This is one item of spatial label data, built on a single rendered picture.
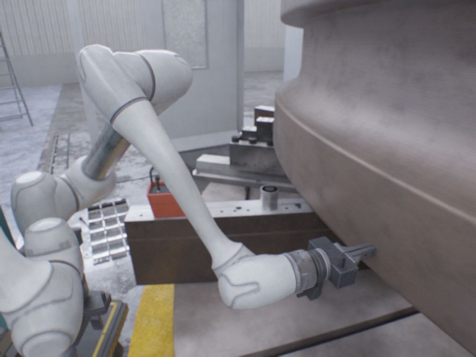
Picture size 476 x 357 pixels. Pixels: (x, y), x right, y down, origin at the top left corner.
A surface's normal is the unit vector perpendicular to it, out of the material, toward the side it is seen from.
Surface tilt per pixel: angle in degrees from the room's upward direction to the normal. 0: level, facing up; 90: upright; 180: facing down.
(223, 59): 90
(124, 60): 42
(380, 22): 90
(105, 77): 56
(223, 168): 71
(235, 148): 90
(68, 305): 52
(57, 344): 100
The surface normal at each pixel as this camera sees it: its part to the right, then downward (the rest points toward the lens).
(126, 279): 0.00, -0.91
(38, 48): 0.46, 0.37
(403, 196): -0.93, 0.15
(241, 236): 0.10, 0.42
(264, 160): -0.29, 0.40
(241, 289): 0.05, -0.22
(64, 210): 0.91, 0.19
